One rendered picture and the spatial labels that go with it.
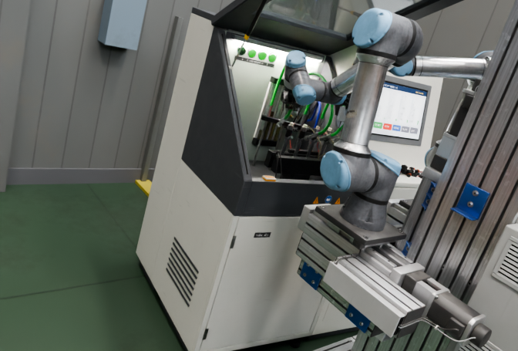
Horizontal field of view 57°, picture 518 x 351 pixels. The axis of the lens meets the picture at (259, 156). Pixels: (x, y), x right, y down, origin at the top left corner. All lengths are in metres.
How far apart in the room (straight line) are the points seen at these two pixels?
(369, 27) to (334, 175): 0.43
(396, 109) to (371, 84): 1.29
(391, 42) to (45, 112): 2.62
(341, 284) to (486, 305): 0.40
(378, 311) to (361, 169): 0.40
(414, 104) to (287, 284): 1.23
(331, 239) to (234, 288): 0.68
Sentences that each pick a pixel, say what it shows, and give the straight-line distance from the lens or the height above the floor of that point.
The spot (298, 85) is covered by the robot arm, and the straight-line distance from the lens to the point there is 1.67.
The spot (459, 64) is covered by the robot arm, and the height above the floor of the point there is 1.60.
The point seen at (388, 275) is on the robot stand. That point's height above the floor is 0.97.
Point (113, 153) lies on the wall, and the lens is 3.81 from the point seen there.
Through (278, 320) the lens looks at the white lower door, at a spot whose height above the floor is 0.21.
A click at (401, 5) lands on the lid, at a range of 2.18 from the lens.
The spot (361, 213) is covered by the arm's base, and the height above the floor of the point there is 1.08.
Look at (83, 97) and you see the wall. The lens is 3.57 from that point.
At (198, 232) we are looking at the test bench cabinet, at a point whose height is 0.58.
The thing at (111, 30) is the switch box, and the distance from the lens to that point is 3.37.
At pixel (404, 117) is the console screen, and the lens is 2.74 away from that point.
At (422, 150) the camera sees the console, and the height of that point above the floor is 1.09.
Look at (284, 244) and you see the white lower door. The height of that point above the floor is 0.65.
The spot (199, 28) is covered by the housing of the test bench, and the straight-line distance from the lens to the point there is 2.38.
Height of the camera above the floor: 1.59
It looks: 17 degrees down
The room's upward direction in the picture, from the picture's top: 17 degrees clockwise
